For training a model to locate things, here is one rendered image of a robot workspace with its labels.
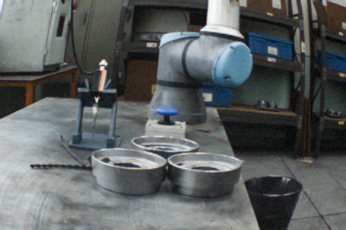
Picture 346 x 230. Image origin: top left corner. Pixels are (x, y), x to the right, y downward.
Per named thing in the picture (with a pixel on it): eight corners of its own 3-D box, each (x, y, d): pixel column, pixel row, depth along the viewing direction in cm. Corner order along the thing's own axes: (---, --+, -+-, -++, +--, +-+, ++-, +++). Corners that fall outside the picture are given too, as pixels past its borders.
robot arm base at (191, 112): (149, 112, 129) (152, 76, 128) (205, 116, 129) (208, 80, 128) (144, 121, 114) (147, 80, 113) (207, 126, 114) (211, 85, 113)
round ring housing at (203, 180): (247, 184, 65) (252, 159, 65) (218, 202, 56) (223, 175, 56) (189, 174, 71) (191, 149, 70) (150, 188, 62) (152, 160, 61)
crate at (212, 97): (231, 103, 452) (232, 81, 449) (232, 109, 415) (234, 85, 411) (178, 98, 456) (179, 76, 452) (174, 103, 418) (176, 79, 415)
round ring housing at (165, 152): (155, 156, 81) (157, 133, 80) (208, 167, 75) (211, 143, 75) (117, 165, 72) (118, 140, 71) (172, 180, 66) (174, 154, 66)
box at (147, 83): (174, 103, 415) (177, 62, 410) (118, 100, 412) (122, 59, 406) (171, 98, 455) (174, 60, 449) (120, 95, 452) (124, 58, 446)
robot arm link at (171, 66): (180, 78, 129) (184, 32, 127) (216, 84, 119) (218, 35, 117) (146, 78, 120) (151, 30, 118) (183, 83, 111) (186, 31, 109)
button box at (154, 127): (183, 153, 85) (185, 126, 84) (144, 150, 85) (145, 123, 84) (184, 143, 93) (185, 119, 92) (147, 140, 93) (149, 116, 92)
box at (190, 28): (234, 50, 404) (234, 15, 398) (178, 43, 405) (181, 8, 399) (230, 49, 446) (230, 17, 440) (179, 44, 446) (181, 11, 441)
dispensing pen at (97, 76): (84, 132, 79) (97, 55, 87) (86, 140, 83) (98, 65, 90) (95, 133, 79) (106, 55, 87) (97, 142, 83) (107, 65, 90)
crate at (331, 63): (345, 73, 442) (345, 57, 439) (354, 76, 405) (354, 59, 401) (316, 66, 443) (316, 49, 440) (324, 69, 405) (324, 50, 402)
